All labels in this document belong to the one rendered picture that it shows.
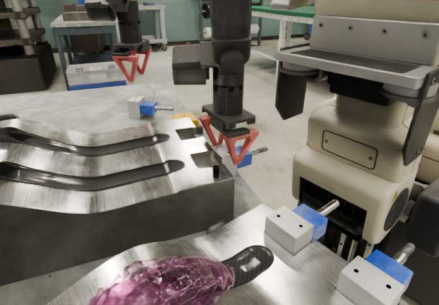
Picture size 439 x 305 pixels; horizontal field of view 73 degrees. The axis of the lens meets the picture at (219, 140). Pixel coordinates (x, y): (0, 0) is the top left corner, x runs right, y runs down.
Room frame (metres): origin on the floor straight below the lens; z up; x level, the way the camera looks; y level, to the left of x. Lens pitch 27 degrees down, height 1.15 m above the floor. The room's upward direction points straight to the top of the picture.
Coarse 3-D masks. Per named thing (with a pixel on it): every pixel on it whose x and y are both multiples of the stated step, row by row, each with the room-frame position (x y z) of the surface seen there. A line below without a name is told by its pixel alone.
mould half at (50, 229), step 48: (0, 144) 0.40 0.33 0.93; (96, 144) 0.50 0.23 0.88; (192, 144) 0.49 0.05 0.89; (0, 192) 0.29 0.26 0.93; (48, 192) 0.32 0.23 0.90; (96, 192) 0.35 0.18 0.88; (144, 192) 0.35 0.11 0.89; (192, 192) 0.35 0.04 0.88; (0, 240) 0.27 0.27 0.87; (48, 240) 0.28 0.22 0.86; (96, 240) 0.30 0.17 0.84; (144, 240) 0.33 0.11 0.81
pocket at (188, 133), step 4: (184, 128) 0.56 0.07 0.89; (188, 128) 0.56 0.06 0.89; (192, 128) 0.57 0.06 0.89; (196, 128) 0.57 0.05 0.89; (176, 132) 0.55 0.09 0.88; (180, 132) 0.56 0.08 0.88; (184, 132) 0.56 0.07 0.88; (188, 132) 0.56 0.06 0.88; (192, 132) 0.57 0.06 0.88; (196, 132) 0.57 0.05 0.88; (180, 136) 0.56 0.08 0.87; (184, 136) 0.56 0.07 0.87; (188, 136) 0.56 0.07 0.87; (192, 136) 0.57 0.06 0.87; (196, 136) 0.55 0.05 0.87
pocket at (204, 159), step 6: (192, 156) 0.45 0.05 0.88; (198, 156) 0.46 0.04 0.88; (204, 156) 0.46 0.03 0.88; (210, 156) 0.46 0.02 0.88; (198, 162) 0.46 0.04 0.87; (204, 162) 0.46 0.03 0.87; (210, 162) 0.46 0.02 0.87; (216, 162) 0.45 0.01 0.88; (198, 168) 0.45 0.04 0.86; (204, 168) 0.45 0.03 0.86
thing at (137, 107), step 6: (138, 96) 0.87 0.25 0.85; (132, 102) 0.82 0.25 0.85; (138, 102) 0.82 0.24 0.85; (144, 102) 0.86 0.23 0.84; (150, 102) 0.86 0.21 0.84; (156, 102) 0.86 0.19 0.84; (132, 108) 0.83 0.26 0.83; (138, 108) 0.82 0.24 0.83; (144, 108) 0.82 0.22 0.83; (150, 108) 0.82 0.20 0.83; (156, 108) 0.84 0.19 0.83; (162, 108) 0.83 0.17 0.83; (168, 108) 0.83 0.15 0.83; (132, 114) 0.83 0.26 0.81; (138, 114) 0.82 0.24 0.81; (150, 114) 0.82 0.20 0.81
